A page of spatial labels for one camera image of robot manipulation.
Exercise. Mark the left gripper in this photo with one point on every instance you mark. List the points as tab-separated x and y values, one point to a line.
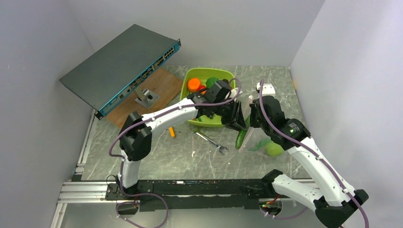
240	119

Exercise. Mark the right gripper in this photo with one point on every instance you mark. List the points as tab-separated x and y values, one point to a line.
253	123

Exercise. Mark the green cucumber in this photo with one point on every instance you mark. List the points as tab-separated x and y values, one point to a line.
241	135

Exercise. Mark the clear zip top bag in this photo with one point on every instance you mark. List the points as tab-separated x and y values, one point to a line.
254	135

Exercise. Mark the green apple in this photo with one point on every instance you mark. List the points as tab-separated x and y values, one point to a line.
273	150

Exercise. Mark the red apple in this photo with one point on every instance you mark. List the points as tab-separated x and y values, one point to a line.
202	89

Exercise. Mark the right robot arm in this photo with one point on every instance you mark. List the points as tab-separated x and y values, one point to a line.
334	200

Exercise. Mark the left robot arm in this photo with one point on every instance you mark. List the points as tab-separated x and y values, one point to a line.
135	138

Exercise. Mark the silver wrench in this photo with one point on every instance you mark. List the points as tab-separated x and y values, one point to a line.
222	149

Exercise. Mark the bok choy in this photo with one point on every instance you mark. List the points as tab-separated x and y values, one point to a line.
210	82

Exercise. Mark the orange tangerine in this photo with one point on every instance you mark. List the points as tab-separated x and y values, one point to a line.
194	84

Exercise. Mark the green plastic basin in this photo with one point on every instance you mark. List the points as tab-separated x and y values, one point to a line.
203	74

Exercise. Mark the wooden board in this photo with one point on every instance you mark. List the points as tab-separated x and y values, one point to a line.
166	85

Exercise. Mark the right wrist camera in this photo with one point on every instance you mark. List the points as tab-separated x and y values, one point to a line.
266	89

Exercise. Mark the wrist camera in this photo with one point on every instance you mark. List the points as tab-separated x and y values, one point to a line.
266	89
234	92

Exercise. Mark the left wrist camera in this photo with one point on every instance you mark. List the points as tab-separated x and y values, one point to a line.
234	92

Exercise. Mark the yellow handled screwdriver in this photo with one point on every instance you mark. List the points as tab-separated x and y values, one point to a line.
173	132

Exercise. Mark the metal stand bracket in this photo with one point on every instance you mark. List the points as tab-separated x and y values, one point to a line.
146	97

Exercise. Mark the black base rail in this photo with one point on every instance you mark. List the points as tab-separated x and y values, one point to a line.
195	194

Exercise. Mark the grey network switch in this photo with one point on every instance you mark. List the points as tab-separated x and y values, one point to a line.
109	75

